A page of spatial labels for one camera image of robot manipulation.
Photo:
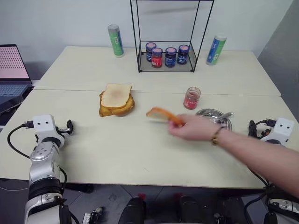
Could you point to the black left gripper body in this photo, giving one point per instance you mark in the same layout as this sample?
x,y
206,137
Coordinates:
x,y
62,130

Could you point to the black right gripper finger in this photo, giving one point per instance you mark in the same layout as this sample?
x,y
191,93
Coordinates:
x,y
252,124
251,132

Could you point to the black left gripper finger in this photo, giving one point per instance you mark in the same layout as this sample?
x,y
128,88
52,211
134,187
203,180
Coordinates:
x,y
69,123
70,131

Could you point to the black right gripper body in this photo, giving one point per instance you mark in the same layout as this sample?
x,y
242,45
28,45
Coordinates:
x,y
263,130

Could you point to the bread slice with orange crust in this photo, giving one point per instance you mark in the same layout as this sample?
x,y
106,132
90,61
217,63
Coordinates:
x,y
161,115

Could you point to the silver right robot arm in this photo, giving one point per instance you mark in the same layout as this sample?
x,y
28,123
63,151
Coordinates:
x,y
281,205

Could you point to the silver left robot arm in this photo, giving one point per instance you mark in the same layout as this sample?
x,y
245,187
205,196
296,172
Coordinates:
x,y
42,163

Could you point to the person's bare forearm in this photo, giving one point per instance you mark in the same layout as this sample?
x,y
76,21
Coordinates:
x,y
257,154

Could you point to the toasted bread slice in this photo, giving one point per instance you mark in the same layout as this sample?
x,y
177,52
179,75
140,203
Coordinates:
x,y
130,103
112,112

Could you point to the white bread slice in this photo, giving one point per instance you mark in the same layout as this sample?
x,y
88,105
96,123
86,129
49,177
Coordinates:
x,y
116,94

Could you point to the open red jam jar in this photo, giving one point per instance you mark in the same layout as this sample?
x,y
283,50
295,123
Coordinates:
x,y
192,99

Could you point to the blue jam jar pink lid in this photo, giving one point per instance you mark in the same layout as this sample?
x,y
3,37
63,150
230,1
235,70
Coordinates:
x,y
170,58
182,54
149,50

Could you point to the red jam jar pink lid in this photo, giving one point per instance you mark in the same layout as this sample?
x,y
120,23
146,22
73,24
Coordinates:
x,y
157,58

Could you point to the person's bare hand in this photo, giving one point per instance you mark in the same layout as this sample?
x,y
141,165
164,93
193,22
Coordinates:
x,y
194,128

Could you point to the metal spoon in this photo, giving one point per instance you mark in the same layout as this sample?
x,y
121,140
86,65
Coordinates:
x,y
225,115

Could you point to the round metal plate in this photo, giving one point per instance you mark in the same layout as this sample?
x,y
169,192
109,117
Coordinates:
x,y
208,114

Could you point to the dark grey laptop stand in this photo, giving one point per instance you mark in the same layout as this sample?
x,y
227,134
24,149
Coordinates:
x,y
10,109

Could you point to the open laptop pink screen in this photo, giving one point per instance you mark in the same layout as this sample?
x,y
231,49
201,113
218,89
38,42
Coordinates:
x,y
11,67

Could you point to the blue green tube canister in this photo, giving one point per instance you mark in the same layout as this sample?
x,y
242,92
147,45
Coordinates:
x,y
216,50

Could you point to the dark rounded shape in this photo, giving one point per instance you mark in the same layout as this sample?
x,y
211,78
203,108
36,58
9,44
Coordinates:
x,y
133,211

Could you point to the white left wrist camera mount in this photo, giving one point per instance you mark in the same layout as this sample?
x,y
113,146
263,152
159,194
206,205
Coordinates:
x,y
45,127

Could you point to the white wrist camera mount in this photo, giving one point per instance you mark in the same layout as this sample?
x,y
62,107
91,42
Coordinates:
x,y
282,129
45,127

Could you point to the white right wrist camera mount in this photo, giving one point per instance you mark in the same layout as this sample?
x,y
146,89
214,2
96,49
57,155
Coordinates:
x,y
282,129

